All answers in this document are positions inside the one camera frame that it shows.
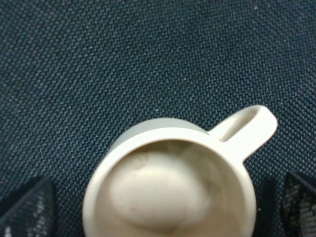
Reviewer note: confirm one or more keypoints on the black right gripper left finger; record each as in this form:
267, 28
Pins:
29, 211

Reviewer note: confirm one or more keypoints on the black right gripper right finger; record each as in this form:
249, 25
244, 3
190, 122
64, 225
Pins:
299, 205

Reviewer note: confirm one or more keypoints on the small cream cup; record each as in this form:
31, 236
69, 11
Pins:
167, 177

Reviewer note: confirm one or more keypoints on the black woven table cloth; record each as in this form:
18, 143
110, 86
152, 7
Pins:
75, 74

